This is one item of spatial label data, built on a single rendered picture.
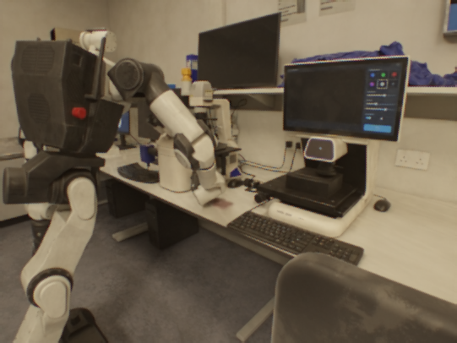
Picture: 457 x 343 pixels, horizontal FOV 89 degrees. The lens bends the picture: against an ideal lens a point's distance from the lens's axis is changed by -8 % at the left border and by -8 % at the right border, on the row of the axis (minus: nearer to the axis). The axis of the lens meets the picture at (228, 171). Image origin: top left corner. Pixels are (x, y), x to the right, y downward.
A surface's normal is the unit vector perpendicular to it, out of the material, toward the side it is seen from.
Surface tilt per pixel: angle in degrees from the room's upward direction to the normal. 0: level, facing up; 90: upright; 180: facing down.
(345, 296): 90
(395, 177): 90
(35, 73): 78
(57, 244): 90
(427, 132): 90
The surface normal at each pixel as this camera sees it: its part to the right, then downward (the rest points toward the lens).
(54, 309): 0.74, 0.18
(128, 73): -0.18, 0.27
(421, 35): -0.67, 0.20
